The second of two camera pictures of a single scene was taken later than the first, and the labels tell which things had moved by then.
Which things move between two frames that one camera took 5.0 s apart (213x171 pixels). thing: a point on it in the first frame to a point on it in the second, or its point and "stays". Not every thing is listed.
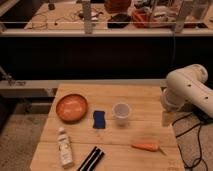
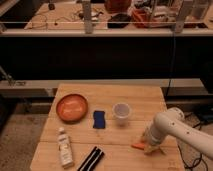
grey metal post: x=87 y=7 stays
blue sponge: x=99 y=119 stays
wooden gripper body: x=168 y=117 to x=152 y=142
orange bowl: x=71 y=109 stays
